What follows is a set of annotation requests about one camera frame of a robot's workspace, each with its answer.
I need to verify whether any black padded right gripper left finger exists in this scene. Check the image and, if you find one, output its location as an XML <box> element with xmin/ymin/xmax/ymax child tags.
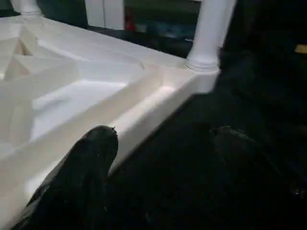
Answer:
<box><xmin>12</xmin><ymin>125</ymin><xmax>119</xmax><ymax>230</ymax></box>

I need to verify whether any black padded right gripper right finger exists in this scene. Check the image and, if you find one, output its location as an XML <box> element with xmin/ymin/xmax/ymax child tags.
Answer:
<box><xmin>209</xmin><ymin>125</ymin><xmax>307</xmax><ymax>230</ymax></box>

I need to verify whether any white plastic table top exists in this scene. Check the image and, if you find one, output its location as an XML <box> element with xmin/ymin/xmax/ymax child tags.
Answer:
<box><xmin>0</xmin><ymin>15</ymin><xmax>221</xmax><ymax>228</ymax></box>

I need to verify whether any white plastic table leg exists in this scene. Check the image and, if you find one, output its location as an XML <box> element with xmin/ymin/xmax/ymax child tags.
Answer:
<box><xmin>9</xmin><ymin>0</ymin><xmax>44</xmax><ymax>18</ymax></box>
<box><xmin>186</xmin><ymin>0</ymin><xmax>238</xmax><ymax>70</ymax></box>

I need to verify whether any black work mat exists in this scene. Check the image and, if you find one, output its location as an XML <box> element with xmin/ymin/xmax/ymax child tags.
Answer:
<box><xmin>0</xmin><ymin>0</ymin><xmax>307</xmax><ymax>230</ymax></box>

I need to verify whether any white cabinet with glass doors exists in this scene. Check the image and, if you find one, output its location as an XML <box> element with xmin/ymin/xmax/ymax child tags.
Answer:
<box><xmin>85</xmin><ymin>0</ymin><xmax>204</xmax><ymax>46</ymax></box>

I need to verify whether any small red and white bottle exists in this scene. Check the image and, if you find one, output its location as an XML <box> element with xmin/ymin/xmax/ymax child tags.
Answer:
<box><xmin>124</xmin><ymin>6</ymin><xmax>136</xmax><ymax>32</ymax></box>

